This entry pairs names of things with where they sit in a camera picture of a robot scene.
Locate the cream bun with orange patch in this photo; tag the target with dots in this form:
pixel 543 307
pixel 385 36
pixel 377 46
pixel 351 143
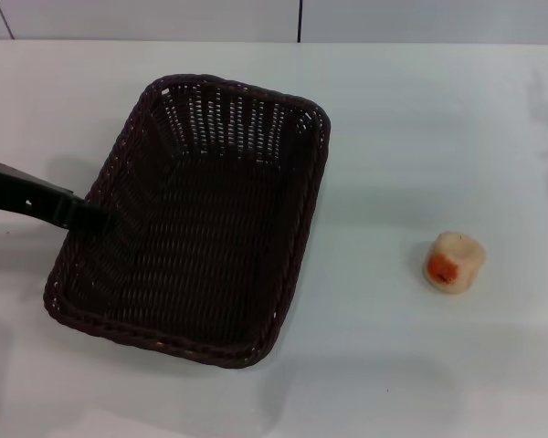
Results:
pixel 456 257

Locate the dark brown woven basket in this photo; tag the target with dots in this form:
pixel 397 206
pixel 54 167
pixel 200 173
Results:
pixel 196 255

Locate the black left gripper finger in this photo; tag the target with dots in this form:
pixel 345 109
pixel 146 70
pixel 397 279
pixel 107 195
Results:
pixel 32 194

